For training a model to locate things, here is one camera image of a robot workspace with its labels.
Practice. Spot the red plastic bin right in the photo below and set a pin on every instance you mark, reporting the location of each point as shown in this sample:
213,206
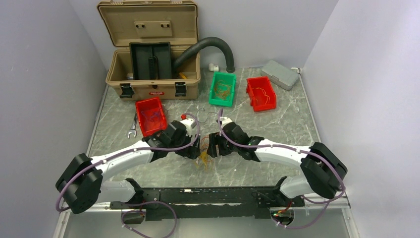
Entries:
261,94

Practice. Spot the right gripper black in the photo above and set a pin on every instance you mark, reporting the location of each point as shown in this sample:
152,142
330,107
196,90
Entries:
215,139

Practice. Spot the silver wrench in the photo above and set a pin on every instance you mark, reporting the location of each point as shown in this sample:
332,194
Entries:
132,132

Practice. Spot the red plastic bin left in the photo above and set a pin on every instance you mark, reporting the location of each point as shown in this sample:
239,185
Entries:
151,116

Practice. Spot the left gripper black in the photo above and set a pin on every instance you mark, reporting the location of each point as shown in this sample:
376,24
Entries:
191,151

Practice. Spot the black toolbox tray insert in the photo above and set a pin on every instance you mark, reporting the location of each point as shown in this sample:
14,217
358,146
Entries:
151,61

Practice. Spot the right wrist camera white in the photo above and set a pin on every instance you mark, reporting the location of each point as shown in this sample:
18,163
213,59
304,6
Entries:
223,121

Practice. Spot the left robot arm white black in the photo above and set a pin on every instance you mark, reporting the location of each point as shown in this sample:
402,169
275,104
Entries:
86,180

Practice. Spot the red plastic bin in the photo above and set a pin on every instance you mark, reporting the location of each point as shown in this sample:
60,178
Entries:
261,94
151,116

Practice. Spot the white pipe fitting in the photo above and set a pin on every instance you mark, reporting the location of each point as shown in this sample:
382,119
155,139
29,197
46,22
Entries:
213,68

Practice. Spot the green plastic bin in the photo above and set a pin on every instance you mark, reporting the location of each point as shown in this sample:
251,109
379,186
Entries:
222,89

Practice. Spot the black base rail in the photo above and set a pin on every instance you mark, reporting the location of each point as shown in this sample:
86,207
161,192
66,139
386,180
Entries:
211,202

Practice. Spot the tan plastic toolbox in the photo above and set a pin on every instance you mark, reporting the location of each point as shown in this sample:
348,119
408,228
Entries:
149,35

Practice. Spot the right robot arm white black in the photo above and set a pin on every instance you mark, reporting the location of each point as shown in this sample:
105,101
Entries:
320,171

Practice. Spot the grey plastic case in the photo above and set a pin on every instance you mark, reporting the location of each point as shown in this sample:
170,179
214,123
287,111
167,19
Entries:
280,75

